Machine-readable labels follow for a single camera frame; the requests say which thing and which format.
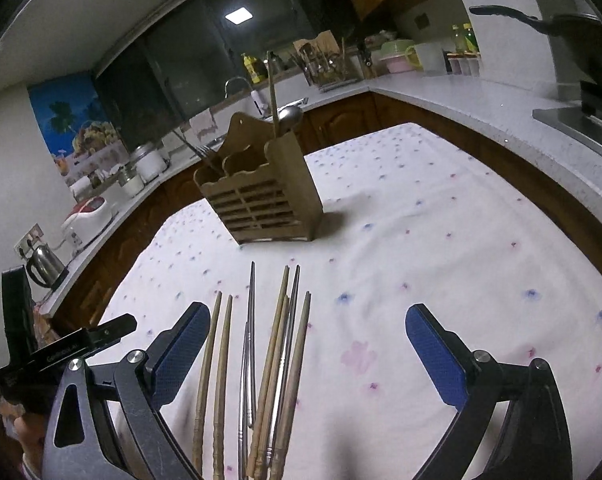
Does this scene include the spice jar set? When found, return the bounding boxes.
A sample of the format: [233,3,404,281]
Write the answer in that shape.
[446,53,482,77]

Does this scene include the wall power outlet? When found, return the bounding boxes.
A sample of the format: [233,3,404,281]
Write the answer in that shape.
[13,223,44,259]

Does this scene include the wooden lower cabinets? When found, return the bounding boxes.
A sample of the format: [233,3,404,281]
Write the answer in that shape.
[43,91,602,335]

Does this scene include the person's left hand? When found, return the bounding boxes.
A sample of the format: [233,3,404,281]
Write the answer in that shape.
[0,399,48,479]

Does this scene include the wooden chopstick long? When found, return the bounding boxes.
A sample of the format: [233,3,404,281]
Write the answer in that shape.
[247,266,289,479]

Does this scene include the silver fork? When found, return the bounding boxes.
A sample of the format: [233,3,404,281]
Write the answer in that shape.
[173,129,225,177]

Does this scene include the translucent plastic pitcher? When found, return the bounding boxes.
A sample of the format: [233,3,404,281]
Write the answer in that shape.
[406,42,446,75]

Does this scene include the silver spoon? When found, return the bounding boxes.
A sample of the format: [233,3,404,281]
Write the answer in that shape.
[278,108,303,136]

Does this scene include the white red rice cooker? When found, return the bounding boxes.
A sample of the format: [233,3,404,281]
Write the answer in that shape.
[61,196,113,252]

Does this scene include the long silver metal chopstick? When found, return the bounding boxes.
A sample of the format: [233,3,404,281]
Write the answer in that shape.
[238,262,255,479]

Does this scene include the chrome sink faucet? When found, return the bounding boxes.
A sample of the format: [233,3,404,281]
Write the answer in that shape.
[224,76,269,116]

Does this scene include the green condiment bottles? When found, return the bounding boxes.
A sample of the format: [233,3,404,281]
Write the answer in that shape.
[452,22,480,54]

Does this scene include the knife block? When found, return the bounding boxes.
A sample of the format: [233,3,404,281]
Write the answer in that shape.
[356,38,376,79]

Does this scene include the green and pink basins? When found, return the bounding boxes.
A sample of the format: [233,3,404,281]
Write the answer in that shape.
[380,39,423,74]

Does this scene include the black wok with handle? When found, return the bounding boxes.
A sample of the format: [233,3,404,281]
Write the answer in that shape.
[468,0,602,99]

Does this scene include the tropical fruit poster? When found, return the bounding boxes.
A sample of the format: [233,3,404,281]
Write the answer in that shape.
[28,73,130,186]

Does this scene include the steel electric kettle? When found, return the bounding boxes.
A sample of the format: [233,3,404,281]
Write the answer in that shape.
[25,244,69,290]

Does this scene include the dish rack with utensils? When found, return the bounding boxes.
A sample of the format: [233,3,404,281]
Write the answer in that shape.
[291,30,359,91]

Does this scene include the hanging dish cloth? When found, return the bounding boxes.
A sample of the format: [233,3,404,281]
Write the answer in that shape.
[189,108,217,143]

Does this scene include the gas stove top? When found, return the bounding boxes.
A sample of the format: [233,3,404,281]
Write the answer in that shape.
[532,81,602,156]

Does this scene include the white floral tablecloth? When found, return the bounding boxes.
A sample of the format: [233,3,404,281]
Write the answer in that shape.
[99,125,602,479]

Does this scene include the wooden utensil holder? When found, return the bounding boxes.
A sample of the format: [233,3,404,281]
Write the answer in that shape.
[194,113,323,244]

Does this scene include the yellow oil bottle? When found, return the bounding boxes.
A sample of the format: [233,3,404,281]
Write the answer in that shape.
[241,53,269,84]

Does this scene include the small white jar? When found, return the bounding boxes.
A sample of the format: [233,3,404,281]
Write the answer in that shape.
[118,166,144,197]

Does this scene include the short silver metal chopstick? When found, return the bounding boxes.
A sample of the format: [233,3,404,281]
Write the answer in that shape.
[246,322,257,429]

